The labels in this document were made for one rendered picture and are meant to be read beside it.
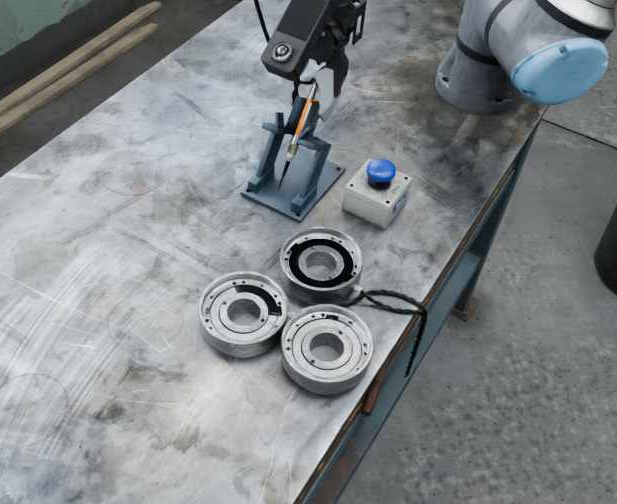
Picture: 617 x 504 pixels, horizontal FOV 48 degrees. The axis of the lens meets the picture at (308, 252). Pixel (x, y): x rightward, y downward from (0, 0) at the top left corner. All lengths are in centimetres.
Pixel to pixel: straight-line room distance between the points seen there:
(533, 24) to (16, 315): 76
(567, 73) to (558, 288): 113
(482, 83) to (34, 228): 71
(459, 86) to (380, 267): 38
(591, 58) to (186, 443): 70
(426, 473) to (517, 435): 25
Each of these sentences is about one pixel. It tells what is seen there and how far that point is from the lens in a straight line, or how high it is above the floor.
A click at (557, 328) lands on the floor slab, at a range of 197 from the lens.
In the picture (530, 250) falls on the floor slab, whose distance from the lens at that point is 212.
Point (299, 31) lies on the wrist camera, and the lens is 82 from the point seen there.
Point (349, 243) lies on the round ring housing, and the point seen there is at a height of 83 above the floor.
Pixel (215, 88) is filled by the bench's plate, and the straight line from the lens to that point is 118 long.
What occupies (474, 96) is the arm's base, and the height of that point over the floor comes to 83.
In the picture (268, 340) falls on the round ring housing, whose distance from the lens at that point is 80.
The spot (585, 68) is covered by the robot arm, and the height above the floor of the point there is 98.
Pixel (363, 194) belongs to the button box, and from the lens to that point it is 94.
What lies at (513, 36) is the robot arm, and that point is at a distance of 103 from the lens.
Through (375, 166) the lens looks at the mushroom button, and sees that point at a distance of 94.
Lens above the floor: 150
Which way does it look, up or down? 50 degrees down
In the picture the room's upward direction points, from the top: 5 degrees clockwise
